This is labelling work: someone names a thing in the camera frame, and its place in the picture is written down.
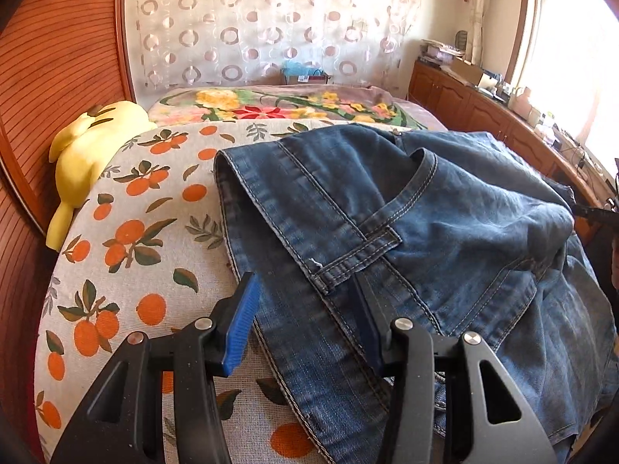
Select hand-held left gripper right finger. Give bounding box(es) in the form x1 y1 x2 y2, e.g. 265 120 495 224
353 278 559 464

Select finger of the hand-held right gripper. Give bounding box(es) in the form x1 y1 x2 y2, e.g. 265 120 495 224
572 203 619 227

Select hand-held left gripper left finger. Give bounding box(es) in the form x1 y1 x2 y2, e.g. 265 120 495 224
51 271 263 464

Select blue denim pants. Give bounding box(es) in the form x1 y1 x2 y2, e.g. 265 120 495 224
213 123 619 464

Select orange fruit print bed sheet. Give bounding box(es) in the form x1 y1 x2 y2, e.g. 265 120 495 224
34 123 436 464

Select low wooden cabinet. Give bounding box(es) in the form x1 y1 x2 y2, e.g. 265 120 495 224
409 58 610 242

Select open cardboard box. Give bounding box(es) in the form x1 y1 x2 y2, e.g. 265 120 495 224
450 57 489 85

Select pink floral blanket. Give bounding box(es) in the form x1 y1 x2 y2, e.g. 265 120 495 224
146 84 448 132

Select stack of papers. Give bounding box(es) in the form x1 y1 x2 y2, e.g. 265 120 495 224
420 39 465 66

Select yellow plush toy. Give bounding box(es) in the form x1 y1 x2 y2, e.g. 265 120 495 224
46 101 158 252

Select pale patterned window curtain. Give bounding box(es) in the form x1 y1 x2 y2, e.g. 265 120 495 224
464 0 506 66

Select small printed cardboard box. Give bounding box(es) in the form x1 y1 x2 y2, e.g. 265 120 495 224
283 72 332 87

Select blue plastic bag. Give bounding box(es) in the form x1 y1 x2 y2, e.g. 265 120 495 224
282 60 322 75

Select sheer circle pattern curtain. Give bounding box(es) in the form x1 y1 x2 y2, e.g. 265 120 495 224
133 0 421 89

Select wooden headboard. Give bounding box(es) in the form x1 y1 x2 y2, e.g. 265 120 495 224
0 0 139 445

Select wooden frame window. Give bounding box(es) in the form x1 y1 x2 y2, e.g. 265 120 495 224
508 0 619 179

